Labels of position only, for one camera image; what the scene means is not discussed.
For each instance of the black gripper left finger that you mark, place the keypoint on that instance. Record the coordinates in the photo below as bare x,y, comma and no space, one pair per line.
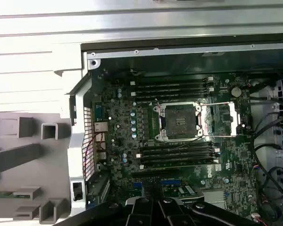
141,214

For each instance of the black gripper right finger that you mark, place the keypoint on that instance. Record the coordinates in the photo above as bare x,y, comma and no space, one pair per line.
172,214

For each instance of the metal socket cover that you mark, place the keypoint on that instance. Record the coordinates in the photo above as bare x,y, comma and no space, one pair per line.
233,115

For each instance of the CPU socket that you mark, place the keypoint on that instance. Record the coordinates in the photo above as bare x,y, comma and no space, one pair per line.
179,121

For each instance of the blue expansion slot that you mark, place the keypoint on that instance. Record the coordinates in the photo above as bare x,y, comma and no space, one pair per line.
138,185
171,182

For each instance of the black graphics card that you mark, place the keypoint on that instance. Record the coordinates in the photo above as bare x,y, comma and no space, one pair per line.
155,174

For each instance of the silver finned heat sink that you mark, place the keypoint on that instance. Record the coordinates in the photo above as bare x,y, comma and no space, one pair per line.
214,197

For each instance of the black PC case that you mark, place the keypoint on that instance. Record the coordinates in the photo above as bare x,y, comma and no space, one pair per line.
77,141

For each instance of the green motherboard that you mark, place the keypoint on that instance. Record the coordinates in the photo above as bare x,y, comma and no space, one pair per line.
122,113

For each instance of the silver coin battery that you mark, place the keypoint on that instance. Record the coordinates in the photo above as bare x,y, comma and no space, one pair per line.
236,91

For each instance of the green RAM stick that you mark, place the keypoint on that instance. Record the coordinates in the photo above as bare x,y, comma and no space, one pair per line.
2,194

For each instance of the grey parts rack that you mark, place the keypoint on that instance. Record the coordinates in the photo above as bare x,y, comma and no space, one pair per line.
28,127

